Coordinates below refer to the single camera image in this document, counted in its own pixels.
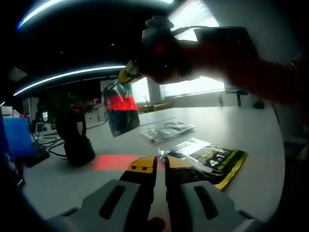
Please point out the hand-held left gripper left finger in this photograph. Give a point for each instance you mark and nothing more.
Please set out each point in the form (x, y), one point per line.
(130, 198)

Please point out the black flat box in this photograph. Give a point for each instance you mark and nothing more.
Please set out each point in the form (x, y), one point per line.
(38, 158)

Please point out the stack of sheet goods packets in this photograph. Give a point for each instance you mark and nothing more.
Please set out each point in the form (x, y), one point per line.
(166, 131)

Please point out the person's right hand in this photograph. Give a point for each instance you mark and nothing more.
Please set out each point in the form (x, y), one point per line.
(173, 62)

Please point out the white table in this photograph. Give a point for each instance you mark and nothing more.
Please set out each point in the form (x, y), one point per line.
(241, 125)

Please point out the dark glossy sheet goods packet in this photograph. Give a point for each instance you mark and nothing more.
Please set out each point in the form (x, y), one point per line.
(123, 120)

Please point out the black wall monitor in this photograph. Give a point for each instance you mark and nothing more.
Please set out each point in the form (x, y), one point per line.
(222, 33)

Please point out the long ceiling light strip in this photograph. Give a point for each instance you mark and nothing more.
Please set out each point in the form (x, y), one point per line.
(36, 12)
(72, 73)

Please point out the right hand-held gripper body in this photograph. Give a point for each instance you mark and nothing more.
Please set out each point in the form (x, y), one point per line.
(157, 30)

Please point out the dark yellow-edged sheet goods packet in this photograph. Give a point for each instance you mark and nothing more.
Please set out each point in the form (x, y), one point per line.
(217, 159)

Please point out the person's left hand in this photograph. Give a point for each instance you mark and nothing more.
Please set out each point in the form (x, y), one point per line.
(156, 224)

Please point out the ceiling air vent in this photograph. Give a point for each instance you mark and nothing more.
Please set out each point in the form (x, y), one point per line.
(17, 73)

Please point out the green potted plant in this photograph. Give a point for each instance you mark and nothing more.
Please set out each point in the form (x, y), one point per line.
(60, 101)

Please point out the blue plastic box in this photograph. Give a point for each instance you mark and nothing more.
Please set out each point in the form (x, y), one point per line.
(17, 137)

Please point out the white and blue device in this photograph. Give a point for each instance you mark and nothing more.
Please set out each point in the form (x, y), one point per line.
(6, 158)

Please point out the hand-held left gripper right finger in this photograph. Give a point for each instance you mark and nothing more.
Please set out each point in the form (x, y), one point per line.
(188, 200)

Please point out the black round barcode scanner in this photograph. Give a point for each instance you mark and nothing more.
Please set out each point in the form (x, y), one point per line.
(74, 145)

